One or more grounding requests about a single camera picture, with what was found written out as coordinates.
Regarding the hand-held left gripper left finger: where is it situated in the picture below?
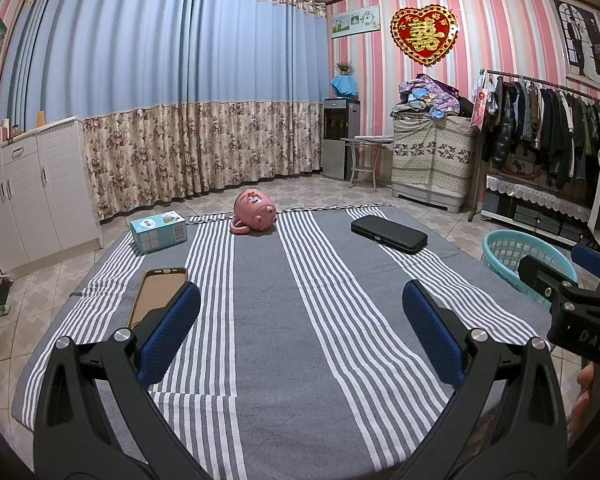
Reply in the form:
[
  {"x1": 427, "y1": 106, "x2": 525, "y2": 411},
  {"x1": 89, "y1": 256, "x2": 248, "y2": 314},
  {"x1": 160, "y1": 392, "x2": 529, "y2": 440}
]
[{"x1": 32, "y1": 281, "x2": 216, "y2": 480}]

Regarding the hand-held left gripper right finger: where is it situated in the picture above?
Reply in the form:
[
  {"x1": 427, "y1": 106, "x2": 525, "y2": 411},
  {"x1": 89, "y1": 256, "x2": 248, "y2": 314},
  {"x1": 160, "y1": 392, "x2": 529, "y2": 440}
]
[{"x1": 390, "y1": 280, "x2": 568, "y2": 480}]

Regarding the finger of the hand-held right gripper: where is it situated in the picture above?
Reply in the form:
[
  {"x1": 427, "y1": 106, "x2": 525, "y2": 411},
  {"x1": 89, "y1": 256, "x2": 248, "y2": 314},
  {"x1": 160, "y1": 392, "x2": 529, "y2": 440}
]
[
  {"x1": 517, "y1": 255, "x2": 588, "y2": 311},
  {"x1": 571, "y1": 244, "x2": 600, "y2": 283}
]

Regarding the light blue plastic basket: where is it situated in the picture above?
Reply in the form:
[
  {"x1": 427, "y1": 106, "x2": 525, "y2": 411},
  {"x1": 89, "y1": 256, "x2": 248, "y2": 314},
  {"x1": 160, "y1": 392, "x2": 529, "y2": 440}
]
[{"x1": 482, "y1": 230, "x2": 579, "y2": 307}]

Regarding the person's right hand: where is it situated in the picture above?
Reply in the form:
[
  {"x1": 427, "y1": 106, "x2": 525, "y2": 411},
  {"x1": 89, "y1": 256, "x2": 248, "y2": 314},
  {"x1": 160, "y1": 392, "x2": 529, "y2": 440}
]
[{"x1": 568, "y1": 362, "x2": 597, "y2": 434}]

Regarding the phone in brown case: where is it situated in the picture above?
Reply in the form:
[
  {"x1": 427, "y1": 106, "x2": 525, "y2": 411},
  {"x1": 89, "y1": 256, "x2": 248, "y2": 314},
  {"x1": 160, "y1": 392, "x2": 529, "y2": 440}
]
[{"x1": 129, "y1": 267, "x2": 188, "y2": 331}]

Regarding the low dark drawer cabinet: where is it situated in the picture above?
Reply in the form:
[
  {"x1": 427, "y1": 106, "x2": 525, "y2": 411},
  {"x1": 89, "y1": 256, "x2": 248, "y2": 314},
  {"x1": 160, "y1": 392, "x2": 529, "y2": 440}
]
[{"x1": 480, "y1": 187, "x2": 600, "y2": 247}]

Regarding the white lace cloth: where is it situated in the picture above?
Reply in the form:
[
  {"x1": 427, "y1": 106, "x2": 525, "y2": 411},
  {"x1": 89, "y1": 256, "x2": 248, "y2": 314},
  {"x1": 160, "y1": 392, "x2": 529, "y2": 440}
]
[{"x1": 485, "y1": 174, "x2": 593, "y2": 223}]

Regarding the teal tissue box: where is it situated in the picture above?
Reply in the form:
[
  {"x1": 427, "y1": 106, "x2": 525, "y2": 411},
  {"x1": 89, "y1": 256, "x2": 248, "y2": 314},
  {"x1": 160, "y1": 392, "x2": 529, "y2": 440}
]
[{"x1": 130, "y1": 211, "x2": 188, "y2": 256}]

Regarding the black flat case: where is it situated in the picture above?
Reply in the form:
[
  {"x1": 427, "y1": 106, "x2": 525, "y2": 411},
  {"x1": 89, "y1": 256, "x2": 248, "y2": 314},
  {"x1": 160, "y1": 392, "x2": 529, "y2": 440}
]
[{"x1": 350, "y1": 215, "x2": 427, "y2": 252}]

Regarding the grey white striped blanket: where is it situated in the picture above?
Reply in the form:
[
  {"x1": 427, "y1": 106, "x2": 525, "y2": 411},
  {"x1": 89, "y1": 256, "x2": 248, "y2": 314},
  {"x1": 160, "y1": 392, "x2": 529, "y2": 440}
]
[{"x1": 11, "y1": 204, "x2": 556, "y2": 480}]

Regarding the pink pig mug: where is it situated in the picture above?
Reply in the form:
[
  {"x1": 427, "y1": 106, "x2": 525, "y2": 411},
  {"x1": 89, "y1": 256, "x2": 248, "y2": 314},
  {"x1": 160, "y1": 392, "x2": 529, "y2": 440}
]
[{"x1": 230, "y1": 187, "x2": 278, "y2": 236}]

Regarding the row of hanging clothes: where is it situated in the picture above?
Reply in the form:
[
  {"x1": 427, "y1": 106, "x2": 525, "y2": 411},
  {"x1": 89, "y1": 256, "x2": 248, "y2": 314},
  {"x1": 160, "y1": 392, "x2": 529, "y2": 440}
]
[{"x1": 480, "y1": 77, "x2": 600, "y2": 191}]

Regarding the cloth covered cabinet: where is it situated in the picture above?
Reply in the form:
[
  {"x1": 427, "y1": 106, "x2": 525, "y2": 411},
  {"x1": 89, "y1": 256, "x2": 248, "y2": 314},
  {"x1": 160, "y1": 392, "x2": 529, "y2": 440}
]
[{"x1": 391, "y1": 114, "x2": 476, "y2": 213}]

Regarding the pink hanging packet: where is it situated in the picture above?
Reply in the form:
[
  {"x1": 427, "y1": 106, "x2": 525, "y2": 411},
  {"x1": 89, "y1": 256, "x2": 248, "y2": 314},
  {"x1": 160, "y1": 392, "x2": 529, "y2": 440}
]
[{"x1": 471, "y1": 85, "x2": 490, "y2": 128}]

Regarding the metal clothes rack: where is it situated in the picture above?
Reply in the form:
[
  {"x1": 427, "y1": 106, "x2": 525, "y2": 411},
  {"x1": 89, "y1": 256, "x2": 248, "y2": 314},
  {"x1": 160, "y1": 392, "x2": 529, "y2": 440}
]
[{"x1": 467, "y1": 69, "x2": 600, "y2": 223}]

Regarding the small metal table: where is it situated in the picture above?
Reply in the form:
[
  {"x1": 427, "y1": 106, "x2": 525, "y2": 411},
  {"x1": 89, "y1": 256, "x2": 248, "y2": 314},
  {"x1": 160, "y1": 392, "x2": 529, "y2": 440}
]
[{"x1": 341, "y1": 135, "x2": 395, "y2": 191}]

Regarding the grey water dispenser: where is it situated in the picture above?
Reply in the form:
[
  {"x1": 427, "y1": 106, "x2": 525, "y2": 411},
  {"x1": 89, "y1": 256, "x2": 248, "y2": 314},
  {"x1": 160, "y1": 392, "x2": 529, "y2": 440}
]
[{"x1": 322, "y1": 98, "x2": 361, "y2": 181}]

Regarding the pile of clothes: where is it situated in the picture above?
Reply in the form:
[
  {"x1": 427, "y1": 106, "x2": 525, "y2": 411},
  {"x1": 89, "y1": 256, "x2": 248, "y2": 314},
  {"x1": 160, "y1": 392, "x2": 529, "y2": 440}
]
[{"x1": 391, "y1": 74, "x2": 476, "y2": 121}]

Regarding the blue floral curtain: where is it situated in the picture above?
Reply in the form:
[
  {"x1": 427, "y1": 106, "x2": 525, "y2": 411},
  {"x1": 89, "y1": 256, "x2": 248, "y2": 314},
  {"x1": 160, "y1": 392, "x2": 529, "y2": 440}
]
[{"x1": 0, "y1": 0, "x2": 331, "y2": 221}]

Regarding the blue cloth covered bottle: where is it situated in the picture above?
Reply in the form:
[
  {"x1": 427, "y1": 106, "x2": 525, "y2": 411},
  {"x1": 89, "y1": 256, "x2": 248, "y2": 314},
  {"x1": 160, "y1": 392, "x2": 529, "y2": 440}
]
[{"x1": 330, "y1": 75, "x2": 358, "y2": 100}]

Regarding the framed wall poster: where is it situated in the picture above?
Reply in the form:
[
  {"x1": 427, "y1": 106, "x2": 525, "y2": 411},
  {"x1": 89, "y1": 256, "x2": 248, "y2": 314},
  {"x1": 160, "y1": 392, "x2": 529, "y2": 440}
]
[{"x1": 547, "y1": 0, "x2": 600, "y2": 98}]

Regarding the red heart wall decoration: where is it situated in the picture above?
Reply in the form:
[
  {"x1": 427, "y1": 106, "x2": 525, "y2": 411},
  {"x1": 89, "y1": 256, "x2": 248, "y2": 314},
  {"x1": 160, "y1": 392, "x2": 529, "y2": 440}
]
[{"x1": 390, "y1": 5, "x2": 458, "y2": 67}]

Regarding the wall picture clock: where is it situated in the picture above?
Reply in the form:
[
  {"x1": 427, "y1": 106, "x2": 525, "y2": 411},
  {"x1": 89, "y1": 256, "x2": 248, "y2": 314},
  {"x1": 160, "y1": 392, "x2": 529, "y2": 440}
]
[{"x1": 331, "y1": 5, "x2": 382, "y2": 39}]

